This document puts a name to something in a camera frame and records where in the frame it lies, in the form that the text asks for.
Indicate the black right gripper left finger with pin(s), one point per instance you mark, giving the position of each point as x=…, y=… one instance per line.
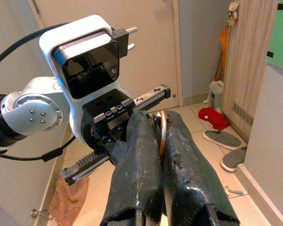
x=136, y=176

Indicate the white door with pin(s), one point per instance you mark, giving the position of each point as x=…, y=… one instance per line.
x=151, y=47

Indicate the light wooden cabinet door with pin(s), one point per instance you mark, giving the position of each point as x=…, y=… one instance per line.
x=250, y=58

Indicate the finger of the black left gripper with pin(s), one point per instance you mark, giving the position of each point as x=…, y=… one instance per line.
x=119, y=150

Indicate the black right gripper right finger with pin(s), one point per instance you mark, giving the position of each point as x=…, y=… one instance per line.
x=188, y=176

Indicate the red cloth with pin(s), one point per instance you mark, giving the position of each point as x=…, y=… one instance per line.
x=213, y=117

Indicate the grey slipper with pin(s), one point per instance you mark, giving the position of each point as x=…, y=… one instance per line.
x=233, y=159
x=222, y=139

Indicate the white plastic canister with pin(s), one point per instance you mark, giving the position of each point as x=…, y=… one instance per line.
x=215, y=93

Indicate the orange knitted cloth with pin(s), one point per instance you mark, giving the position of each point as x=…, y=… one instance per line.
x=68, y=202

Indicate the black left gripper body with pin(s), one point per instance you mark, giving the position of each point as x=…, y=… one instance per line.
x=96, y=103

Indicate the metal wall knob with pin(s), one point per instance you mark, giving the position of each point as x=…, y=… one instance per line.
x=36, y=213

